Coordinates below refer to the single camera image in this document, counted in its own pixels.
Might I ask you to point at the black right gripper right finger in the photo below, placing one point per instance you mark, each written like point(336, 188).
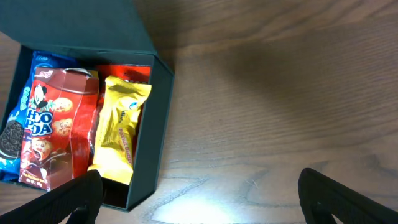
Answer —
point(324, 200)

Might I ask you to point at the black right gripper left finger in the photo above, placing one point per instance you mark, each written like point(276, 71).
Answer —
point(79, 200)

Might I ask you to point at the red Meiji panda biscuit box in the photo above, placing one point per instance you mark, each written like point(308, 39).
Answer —
point(55, 147)

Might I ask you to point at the blue Oreo cookie pack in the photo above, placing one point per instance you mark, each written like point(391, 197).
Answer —
point(11, 137)

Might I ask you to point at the small yellow snack packet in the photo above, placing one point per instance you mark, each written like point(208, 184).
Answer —
point(118, 118)

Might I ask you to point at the black gift box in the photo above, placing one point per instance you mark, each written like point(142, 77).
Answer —
point(96, 32)

